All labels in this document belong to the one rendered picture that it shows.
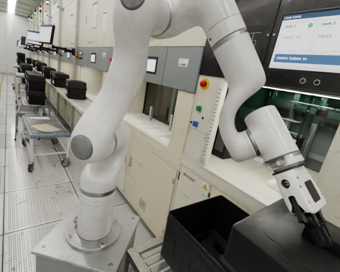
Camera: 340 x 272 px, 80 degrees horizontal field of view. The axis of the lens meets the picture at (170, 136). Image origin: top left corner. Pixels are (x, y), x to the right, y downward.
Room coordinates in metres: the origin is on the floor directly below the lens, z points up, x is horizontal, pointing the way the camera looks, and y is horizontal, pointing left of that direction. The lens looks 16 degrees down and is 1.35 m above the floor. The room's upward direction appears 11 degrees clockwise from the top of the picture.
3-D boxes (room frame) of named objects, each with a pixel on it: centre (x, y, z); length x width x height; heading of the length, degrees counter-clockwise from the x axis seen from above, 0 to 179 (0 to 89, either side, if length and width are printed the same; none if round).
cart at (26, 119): (2.60, 1.68, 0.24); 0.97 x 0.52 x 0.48; 42
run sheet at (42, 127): (2.45, 1.59, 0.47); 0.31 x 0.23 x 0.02; 61
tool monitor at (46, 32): (3.37, 1.99, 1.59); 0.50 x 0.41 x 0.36; 130
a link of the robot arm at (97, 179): (0.65, 0.21, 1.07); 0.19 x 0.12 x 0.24; 168
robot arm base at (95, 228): (0.62, 0.21, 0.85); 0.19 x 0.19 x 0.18
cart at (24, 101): (3.91, 2.75, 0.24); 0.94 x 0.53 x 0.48; 39
